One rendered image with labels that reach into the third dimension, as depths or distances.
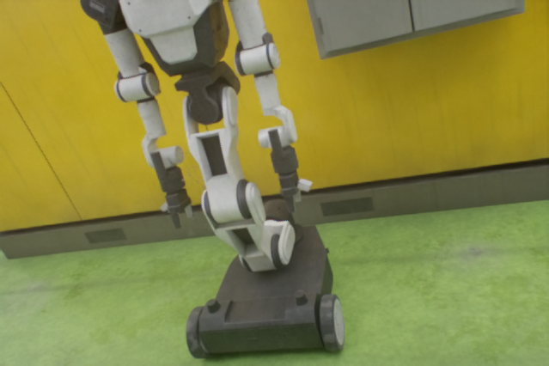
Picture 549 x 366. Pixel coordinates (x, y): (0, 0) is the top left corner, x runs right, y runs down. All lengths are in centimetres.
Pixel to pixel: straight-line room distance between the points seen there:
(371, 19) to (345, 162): 76
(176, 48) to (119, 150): 125
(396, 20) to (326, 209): 105
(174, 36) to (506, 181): 160
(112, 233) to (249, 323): 148
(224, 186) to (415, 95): 99
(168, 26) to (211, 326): 107
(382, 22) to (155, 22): 81
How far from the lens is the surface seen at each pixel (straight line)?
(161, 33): 156
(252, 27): 153
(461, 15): 189
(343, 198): 244
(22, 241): 353
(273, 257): 188
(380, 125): 224
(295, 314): 176
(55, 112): 282
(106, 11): 167
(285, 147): 159
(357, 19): 188
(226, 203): 163
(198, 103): 162
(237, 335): 186
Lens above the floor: 137
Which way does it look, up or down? 27 degrees down
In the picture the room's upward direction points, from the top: 17 degrees counter-clockwise
